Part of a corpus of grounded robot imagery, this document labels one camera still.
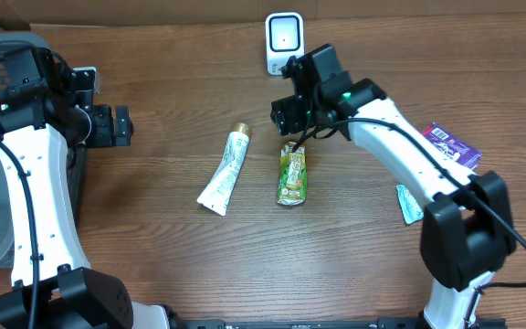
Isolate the white barcode scanner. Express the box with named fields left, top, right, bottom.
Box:
left=265, top=12, right=305, bottom=76

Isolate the green yellow drink pouch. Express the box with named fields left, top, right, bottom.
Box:
left=277, top=142, right=308, bottom=206

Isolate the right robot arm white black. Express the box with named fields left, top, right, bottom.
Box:
left=270, top=44, right=517, bottom=328

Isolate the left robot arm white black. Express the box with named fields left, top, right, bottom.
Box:
left=0, top=47, right=177, bottom=329

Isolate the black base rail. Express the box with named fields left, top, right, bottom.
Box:
left=166, top=314, right=509, bottom=329

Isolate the purple square packet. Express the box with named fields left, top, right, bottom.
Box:
left=422, top=122, right=482, bottom=170

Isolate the white tube gold cap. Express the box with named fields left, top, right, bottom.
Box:
left=197, top=122, right=251, bottom=216

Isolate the teal snack packet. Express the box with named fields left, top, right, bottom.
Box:
left=395, top=185, right=424, bottom=225

